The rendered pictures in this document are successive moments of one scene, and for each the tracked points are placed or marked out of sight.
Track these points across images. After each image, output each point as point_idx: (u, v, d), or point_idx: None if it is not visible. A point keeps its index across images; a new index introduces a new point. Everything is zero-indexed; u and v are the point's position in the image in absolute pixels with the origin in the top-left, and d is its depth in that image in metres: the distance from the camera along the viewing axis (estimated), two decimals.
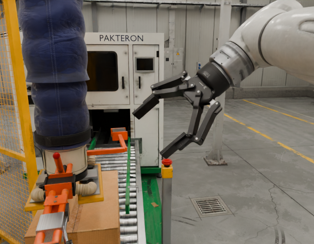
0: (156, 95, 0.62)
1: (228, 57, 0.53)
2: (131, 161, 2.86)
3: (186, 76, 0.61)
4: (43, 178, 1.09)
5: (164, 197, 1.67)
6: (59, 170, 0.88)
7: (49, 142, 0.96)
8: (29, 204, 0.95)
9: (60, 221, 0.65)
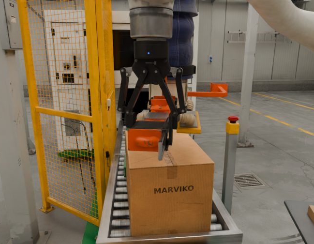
0: (172, 112, 0.58)
1: None
2: None
3: (176, 71, 0.55)
4: (147, 111, 1.19)
5: (230, 153, 1.72)
6: None
7: None
8: None
9: (164, 115, 0.70)
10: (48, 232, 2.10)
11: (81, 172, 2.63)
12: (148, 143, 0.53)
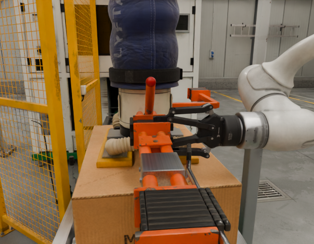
0: (169, 121, 0.58)
1: (253, 141, 0.58)
2: None
3: (209, 110, 0.59)
4: (115, 132, 0.85)
5: (252, 160, 1.14)
6: (148, 108, 0.62)
7: (130, 77, 0.71)
8: (101, 159, 0.71)
9: (178, 162, 0.38)
10: None
11: (52, 180, 2.05)
12: None
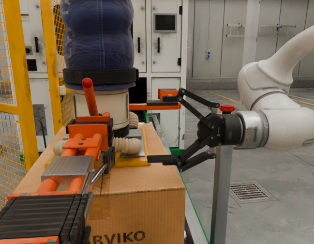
0: (179, 101, 0.57)
1: (254, 140, 0.58)
2: None
3: (214, 108, 0.59)
4: None
5: (222, 161, 1.13)
6: (91, 110, 0.61)
7: (80, 77, 0.70)
8: (51, 161, 0.70)
9: (84, 166, 0.37)
10: None
11: None
12: None
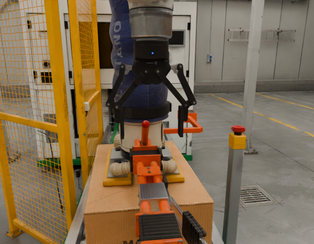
0: (182, 104, 0.59)
1: None
2: None
3: (175, 67, 0.56)
4: (117, 154, 1.03)
5: (233, 174, 1.33)
6: (144, 142, 0.80)
7: (129, 113, 0.89)
8: (107, 179, 0.89)
9: (164, 192, 0.57)
10: None
11: (57, 187, 2.23)
12: None
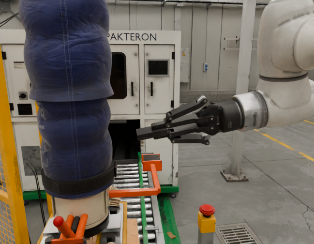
0: (168, 126, 0.59)
1: (253, 125, 0.58)
2: (143, 184, 2.38)
3: (204, 102, 0.57)
4: (53, 225, 0.86)
5: None
6: (64, 235, 0.63)
7: (56, 188, 0.72)
8: None
9: None
10: None
11: (28, 236, 2.10)
12: None
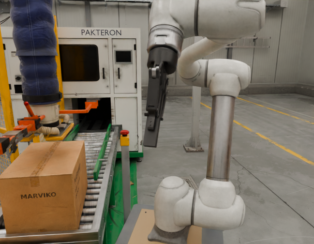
0: None
1: (147, 43, 0.65)
2: (108, 143, 3.17)
3: None
4: None
5: (123, 162, 1.98)
6: (30, 114, 1.41)
7: (28, 99, 1.50)
8: None
9: (16, 132, 1.18)
10: None
11: None
12: None
